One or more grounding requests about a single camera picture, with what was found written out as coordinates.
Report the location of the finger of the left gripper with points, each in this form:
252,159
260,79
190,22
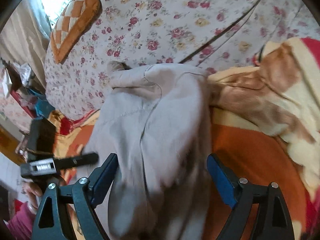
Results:
76,161

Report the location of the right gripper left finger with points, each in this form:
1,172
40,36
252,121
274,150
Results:
53,220

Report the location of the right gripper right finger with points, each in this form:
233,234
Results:
272,220

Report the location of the beige zip jacket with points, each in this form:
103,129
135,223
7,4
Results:
156,120

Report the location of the person's left hand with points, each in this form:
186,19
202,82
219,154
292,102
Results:
33,191

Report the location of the teal plastic bag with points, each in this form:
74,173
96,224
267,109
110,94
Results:
42,107

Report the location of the orange red yellow blanket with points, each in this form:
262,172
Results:
265,121

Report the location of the orange checkered cushion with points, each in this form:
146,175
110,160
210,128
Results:
74,20

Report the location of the floral quilt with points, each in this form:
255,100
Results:
211,34

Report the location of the red board by wall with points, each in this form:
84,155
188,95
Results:
23,105

